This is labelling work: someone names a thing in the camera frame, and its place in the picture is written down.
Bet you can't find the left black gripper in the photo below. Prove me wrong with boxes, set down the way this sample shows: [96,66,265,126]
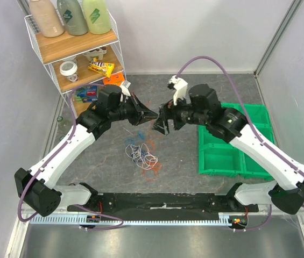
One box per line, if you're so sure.
[109,92,157,126]

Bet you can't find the orange cable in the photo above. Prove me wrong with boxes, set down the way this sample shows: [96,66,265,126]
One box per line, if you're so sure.
[140,161,162,182]
[145,99,161,151]

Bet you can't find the white cable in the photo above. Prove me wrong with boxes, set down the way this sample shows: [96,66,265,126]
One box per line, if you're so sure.
[124,142,159,171]

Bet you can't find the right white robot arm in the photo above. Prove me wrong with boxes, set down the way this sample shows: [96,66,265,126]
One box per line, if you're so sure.
[153,82,304,214]

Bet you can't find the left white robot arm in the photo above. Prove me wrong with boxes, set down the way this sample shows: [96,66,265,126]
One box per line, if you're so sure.
[15,85,158,217]

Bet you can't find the top orange snack box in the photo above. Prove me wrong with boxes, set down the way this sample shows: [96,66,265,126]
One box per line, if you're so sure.
[103,72,125,86]

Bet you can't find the yellow candy bag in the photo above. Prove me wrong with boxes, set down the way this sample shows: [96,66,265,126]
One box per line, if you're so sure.
[88,57,115,78]

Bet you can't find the blue snack package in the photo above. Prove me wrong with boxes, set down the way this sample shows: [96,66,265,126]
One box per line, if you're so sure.
[75,84,100,103]

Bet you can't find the green compartment bin tray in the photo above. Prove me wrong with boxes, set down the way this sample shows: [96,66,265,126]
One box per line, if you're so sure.
[198,104,275,181]

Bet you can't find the chobani yogurt pack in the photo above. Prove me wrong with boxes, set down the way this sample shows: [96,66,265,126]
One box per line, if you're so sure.
[82,47,107,61]

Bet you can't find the white lidded paper cup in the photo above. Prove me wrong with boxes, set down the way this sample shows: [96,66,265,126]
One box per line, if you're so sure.
[59,61,79,82]

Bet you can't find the light green bottle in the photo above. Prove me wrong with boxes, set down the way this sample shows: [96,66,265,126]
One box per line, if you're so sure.
[82,0,111,35]

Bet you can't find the grey green bottle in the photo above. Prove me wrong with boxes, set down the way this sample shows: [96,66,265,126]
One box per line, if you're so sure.
[56,0,88,36]

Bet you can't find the beige bottle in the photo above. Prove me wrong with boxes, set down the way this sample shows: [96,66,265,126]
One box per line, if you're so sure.
[29,0,64,38]

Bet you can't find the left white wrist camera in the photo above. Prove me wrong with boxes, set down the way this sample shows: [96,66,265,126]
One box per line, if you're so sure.
[119,81,131,97]

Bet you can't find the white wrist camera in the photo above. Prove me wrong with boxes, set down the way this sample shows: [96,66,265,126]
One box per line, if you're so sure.
[167,75,188,106]
[119,81,131,97]

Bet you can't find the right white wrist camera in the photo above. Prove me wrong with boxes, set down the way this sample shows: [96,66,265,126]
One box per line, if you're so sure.
[167,75,188,106]

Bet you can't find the white wire wooden shelf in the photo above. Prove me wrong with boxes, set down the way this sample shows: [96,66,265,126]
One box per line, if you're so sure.
[24,8,131,119]

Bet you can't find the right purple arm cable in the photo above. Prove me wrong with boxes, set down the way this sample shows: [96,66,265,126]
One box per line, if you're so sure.
[175,55,304,232]

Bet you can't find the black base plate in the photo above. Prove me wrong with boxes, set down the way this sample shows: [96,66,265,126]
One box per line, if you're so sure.
[67,192,260,214]

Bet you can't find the grey slotted cable duct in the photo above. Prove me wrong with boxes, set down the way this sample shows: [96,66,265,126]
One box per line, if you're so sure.
[30,213,233,226]

